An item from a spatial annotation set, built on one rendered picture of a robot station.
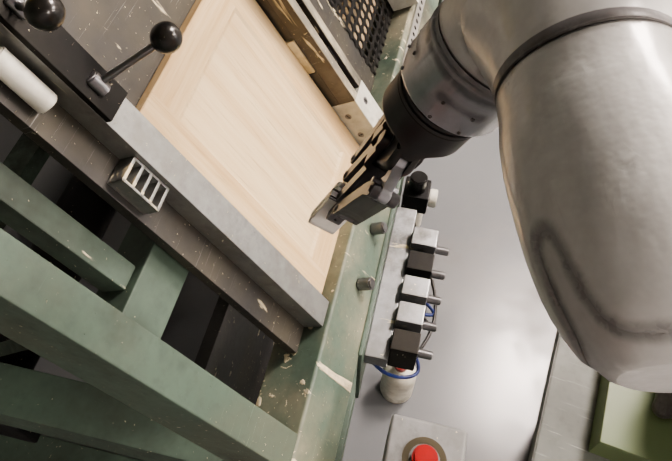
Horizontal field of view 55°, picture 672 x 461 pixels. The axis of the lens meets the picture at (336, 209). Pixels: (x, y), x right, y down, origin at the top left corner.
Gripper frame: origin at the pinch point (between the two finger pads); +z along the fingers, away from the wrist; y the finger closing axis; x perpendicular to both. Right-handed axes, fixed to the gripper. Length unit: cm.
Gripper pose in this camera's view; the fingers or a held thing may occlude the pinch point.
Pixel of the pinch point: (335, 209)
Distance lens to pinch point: 64.9
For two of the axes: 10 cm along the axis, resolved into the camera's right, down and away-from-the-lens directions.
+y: -2.7, 7.8, -5.6
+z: -4.1, 4.3, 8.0
